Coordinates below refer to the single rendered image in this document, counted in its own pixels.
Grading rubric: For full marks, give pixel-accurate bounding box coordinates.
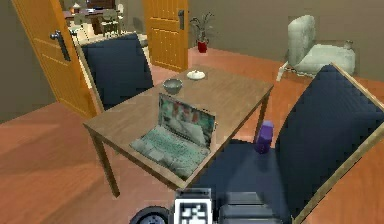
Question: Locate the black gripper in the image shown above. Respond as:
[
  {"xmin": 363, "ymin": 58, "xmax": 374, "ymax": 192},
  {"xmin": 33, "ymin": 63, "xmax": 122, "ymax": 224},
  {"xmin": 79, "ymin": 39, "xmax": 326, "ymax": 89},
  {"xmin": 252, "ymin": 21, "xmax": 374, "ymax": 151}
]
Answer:
[{"xmin": 129, "ymin": 205, "xmax": 172, "ymax": 224}]

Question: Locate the gray laptop with green backlight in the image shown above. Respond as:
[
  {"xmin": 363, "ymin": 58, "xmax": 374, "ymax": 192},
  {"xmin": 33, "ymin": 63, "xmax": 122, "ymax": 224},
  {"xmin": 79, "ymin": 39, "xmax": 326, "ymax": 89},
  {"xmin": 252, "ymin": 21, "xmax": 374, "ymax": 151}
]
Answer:
[{"xmin": 129, "ymin": 93, "xmax": 217, "ymax": 181}]

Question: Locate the gray bowl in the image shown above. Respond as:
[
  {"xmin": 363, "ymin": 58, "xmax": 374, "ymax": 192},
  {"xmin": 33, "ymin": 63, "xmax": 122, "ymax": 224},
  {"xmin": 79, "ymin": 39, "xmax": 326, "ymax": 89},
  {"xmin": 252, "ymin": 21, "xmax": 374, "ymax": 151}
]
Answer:
[{"xmin": 162, "ymin": 78, "xmax": 184, "ymax": 95}]

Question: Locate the brown wooden table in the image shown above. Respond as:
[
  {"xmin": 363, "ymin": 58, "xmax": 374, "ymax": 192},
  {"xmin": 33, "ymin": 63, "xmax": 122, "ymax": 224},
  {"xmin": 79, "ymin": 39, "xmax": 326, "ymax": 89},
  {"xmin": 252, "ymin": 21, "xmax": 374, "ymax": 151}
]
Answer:
[{"xmin": 83, "ymin": 65, "xmax": 275, "ymax": 198}]

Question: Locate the purple bottle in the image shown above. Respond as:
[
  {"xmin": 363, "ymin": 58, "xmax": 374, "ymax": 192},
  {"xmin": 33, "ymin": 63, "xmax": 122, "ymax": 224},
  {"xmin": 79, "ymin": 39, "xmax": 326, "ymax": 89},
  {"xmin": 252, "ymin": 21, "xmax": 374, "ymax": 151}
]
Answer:
[{"xmin": 255, "ymin": 120, "xmax": 275, "ymax": 155}]

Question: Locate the white plate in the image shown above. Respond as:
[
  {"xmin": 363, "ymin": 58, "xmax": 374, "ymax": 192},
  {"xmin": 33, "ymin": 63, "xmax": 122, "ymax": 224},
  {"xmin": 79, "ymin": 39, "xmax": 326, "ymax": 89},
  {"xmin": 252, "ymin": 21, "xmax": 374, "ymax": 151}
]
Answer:
[{"xmin": 186, "ymin": 70, "xmax": 207, "ymax": 81}]

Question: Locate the dark blue wooden chair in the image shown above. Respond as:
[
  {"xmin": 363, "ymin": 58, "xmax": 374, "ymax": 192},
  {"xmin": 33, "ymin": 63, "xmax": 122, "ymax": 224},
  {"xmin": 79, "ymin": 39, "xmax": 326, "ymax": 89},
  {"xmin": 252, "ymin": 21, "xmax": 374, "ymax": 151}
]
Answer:
[
  {"xmin": 192, "ymin": 62, "xmax": 384, "ymax": 224},
  {"xmin": 75, "ymin": 32, "xmax": 156, "ymax": 115}
]

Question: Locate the orange wooden door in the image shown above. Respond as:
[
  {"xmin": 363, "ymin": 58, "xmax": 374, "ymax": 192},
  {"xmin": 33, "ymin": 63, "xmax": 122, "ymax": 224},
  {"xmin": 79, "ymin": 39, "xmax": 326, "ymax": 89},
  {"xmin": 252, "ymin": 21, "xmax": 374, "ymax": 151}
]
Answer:
[
  {"xmin": 11, "ymin": 0, "xmax": 98, "ymax": 120},
  {"xmin": 142, "ymin": 0, "xmax": 190, "ymax": 73}
]

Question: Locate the house plant in red pot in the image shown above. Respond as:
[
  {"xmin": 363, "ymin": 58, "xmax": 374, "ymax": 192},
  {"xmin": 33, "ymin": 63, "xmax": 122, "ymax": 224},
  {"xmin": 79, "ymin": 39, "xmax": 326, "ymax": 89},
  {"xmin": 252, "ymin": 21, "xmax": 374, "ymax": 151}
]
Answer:
[{"xmin": 189, "ymin": 12, "xmax": 216, "ymax": 54}]

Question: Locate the dark wooden dining table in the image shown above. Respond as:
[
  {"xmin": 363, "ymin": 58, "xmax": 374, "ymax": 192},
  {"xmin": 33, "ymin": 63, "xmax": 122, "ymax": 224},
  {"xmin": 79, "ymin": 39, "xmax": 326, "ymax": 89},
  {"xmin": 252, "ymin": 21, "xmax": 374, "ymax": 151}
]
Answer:
[{"xmin": 63, "ymin": 7, "xmax": 118, "ymax": 36}]

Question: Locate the pale grey armchair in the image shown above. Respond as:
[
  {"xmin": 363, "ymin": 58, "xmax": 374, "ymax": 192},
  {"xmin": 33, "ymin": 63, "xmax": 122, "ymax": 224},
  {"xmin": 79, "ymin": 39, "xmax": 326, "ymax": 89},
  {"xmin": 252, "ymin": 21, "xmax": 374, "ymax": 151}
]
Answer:
[{"xmin": 275, "ymin": 14, "xmax": 357, "ymax": 82}]

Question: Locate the black door handle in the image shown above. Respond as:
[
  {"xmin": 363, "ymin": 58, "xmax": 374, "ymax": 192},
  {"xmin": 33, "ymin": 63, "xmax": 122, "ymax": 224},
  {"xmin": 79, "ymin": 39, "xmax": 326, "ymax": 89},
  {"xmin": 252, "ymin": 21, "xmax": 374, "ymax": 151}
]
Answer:
[
  {"xmin": 177, "ymin": 9, "xmax": 186, "ymax": 31},
  {"xmin": 49, "ymin": 29, "xmax": 72, "ymax": 63}
]

